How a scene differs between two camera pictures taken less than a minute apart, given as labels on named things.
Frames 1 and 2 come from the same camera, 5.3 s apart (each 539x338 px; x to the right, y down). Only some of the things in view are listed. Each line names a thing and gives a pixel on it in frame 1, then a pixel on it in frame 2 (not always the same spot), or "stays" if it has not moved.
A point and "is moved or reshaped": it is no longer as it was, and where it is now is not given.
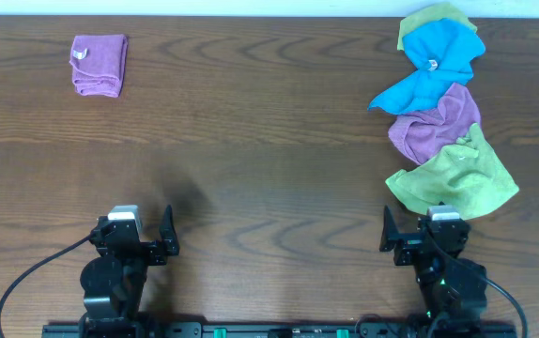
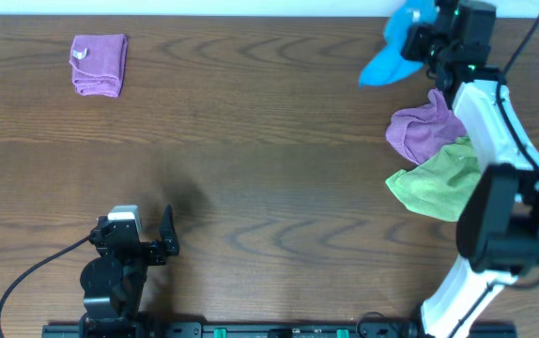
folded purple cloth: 99,64 stays
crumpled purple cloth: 423,135 stays
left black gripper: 140,249 stays
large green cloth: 468,176 stays
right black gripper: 420,245 → 416,42
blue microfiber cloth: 441,51 is moved or reshaped
